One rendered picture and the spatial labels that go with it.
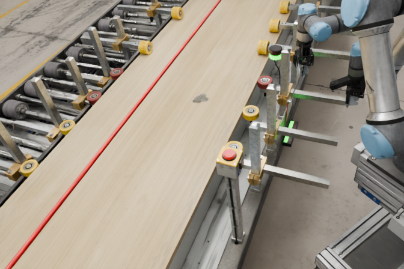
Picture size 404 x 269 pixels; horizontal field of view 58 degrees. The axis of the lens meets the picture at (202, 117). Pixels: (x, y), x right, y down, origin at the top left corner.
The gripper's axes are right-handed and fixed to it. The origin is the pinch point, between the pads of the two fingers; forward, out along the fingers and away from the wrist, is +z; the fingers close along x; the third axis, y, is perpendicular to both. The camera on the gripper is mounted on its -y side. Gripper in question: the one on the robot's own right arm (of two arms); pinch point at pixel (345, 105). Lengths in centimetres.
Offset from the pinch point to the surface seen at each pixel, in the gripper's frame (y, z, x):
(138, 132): -89, -10, -54
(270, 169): -25, -1, -51
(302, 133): -16.5, -0.5, -25.6
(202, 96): -68, -11, -23
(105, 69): -138, -10, -11
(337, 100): -4.2, -3.5, -1.6
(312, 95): -16.4, -4.2, -0.9
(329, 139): -4.2, -0.2, -25.7
